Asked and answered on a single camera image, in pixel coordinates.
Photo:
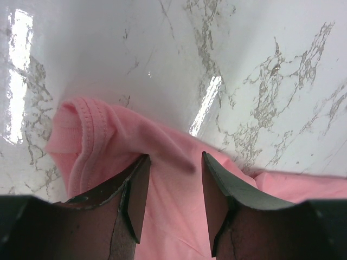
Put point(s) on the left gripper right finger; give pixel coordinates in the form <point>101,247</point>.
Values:
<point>246,223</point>

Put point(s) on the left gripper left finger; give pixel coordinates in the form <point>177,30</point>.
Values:
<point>105,222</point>

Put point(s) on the light pink t-shirt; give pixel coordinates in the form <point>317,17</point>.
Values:
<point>92,141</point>

